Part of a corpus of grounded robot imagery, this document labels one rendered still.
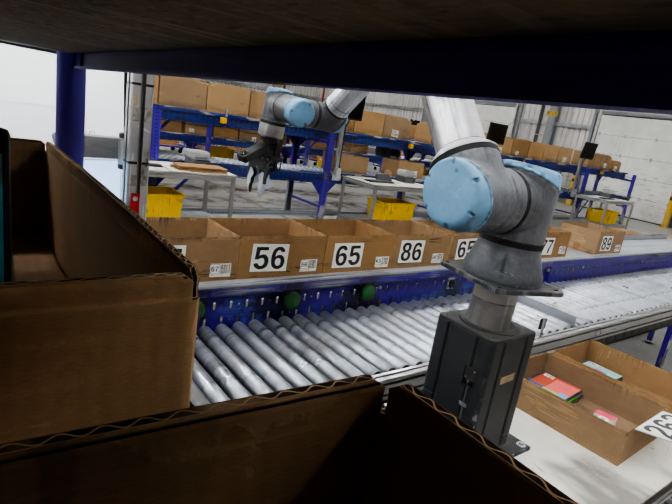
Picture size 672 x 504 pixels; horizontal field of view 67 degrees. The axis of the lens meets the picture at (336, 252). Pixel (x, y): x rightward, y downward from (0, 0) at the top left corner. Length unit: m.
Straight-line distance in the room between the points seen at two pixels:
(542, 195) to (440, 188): 0.25
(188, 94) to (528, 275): 5.68
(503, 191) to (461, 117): 0.19
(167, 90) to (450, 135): 5.51
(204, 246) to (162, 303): 1.62
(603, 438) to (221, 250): 1.30
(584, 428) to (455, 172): 0.86
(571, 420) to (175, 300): 1.49
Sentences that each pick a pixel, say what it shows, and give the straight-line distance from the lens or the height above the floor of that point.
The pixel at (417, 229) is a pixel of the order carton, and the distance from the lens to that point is 2.77.
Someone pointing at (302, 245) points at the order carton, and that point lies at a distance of 2.01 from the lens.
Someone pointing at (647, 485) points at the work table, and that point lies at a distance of 1.59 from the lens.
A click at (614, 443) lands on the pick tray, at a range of 1.59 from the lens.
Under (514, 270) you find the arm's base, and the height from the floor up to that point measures 1.24.
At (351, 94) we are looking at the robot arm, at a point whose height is 1.59.
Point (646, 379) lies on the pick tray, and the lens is 2.16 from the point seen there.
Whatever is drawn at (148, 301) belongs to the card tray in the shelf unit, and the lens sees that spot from 0.19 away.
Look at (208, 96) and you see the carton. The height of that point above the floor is 1.56.
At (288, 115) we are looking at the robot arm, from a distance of 1.68.
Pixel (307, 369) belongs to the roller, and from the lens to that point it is 1.63.
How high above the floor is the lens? 1.50
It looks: 14 degrees down
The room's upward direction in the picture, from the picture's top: 9 degrees clockwise
